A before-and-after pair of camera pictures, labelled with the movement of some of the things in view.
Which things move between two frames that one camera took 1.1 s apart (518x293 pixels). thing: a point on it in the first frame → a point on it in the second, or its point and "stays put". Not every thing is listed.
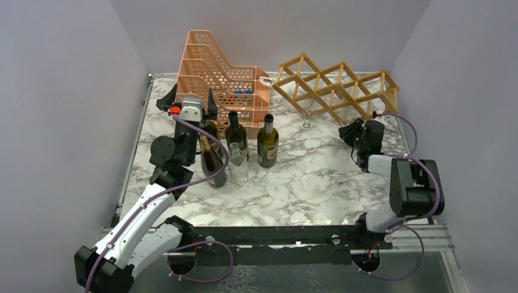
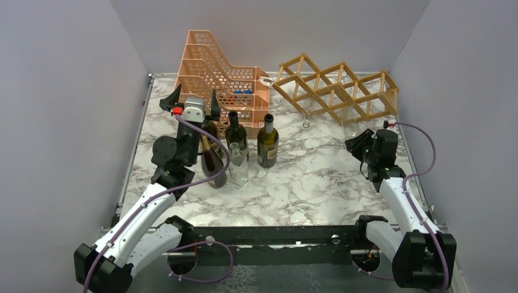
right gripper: [346, 132] → [354, 145]
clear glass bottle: [238, 165] stays put
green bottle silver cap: [267, 143] stays put
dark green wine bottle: [236, 132] stays put
